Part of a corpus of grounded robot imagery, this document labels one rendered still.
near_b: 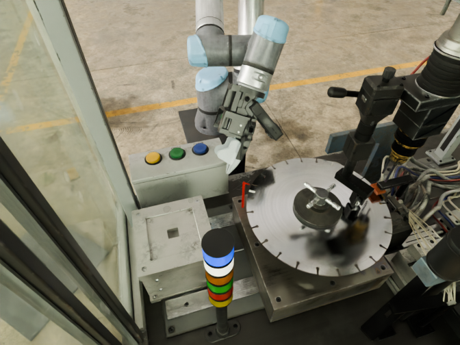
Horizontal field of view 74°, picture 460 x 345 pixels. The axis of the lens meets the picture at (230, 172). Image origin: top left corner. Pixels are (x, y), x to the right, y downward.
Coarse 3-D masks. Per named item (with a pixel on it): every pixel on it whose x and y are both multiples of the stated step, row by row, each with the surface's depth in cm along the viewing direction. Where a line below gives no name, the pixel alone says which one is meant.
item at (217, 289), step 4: (232, 280) 49; (208, 284) 49; (228, 284) 48; (232, 284) 50; (212, 288) 49; (216, 288) 48; (220, 288) 48; (224, 288) 48; (228, 288) 49; (216, 292) 50; (220, 292) 49; (224, 292) 50
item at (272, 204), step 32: (288, 160) 82; (320, 160) 82; (256, 192) 74; (288, 192) 74; (256, 224) 68; (288, 224) 68; (352, 224) 68; (384, 224) 68; (288, 256) 63; (320, 256) 63; (352, 256) 63
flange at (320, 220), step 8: (304, 192) 73; (312, 192) 73; (296, 200) 72; (304, 200) 72; (336, 200) 72; (296, 208) 70; (304, 208) 70; (312, 208) 69; (320, 208) 68; (328, 208) 70; (304, 216) 69; (312, 216) 69; (320, 216) 68; (328, 216) 68; (336, 216) 69; (312, 224) 67; (320, 224) 67; (328, 224) 67
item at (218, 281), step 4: (232, 272) 47; (208, 276) 46; (228, 276) 46; (232, 276) 48; (208, 280) 48; (212, 280) 46; (216, 280) 46; (220, 280) 46; (224, 280) 46; (228, 280) 47; (212, 284) 47; (216, 284) 47; (220, 284) 47; (224, 284) 47
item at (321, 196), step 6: (306, 186) 70; (312, 186) 69; (330, 186) 69; (318, 192) 68; (324, 192) 68; (318, 198) 67; (324, 198) 67; (312, 204) 66; (318, 204) 69; (324, 204) 69; (330, 204) 67; (336, 204) 66
